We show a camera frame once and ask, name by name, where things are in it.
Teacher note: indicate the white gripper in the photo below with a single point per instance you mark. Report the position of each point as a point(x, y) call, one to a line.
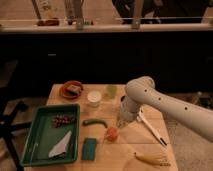
point(122, 120)

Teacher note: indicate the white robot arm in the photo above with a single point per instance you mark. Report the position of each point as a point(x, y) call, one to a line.
point(142, 91)

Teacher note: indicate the green plastic tray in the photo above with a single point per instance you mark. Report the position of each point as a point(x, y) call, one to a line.
point(44, 135)

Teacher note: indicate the orange fruit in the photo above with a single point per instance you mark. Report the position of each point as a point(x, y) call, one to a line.
point(112, 134)

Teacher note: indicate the green translucent cup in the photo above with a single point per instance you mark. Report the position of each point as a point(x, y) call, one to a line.
point(111, 90)

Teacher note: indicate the white round container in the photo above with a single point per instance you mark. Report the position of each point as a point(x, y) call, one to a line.
point(94, 98)

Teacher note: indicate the teal sponge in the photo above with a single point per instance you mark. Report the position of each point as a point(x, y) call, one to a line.
point(89, 149)

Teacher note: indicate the brown bread slice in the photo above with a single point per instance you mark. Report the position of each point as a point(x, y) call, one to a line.
point(74, 89)

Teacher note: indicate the orange plate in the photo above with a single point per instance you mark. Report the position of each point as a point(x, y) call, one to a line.
point(68, 95)

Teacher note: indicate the bunch of red grapes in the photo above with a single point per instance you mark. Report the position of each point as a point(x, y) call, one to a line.
point(62, 120)

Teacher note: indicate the white folded napkin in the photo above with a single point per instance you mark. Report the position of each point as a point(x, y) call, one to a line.
point(61, 146)

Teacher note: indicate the black chair base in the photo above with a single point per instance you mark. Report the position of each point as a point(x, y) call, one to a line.
point(7, 127)

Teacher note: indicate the white handled ladle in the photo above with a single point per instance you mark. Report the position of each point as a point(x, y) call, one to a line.
point(141, 118)

